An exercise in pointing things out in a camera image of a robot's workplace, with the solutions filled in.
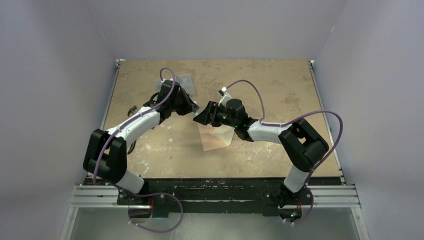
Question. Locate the black pliers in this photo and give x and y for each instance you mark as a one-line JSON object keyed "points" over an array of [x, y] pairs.
{"points": [[131, 147]]}

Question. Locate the aluminium frame rail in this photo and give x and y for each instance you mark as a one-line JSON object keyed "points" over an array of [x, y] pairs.
{"points": [[192, 201]]}

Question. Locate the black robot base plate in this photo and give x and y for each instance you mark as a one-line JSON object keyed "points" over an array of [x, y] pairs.
{"points": [[157, 186]]}

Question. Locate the clear plastic organizer box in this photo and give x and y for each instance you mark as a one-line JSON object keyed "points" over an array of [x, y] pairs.
{"points": [[184, 80]]}

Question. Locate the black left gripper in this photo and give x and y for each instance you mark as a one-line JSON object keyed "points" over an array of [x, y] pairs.
{"points": [[189, 107]]}

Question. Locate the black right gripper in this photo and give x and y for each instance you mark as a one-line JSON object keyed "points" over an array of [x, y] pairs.
{"points": [[205, 117]]}

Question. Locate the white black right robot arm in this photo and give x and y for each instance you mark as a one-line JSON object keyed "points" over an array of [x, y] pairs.
{"points": [[304, 146]]}

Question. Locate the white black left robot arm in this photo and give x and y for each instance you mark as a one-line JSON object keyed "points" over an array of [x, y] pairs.
{"points": [[106, 153]]}

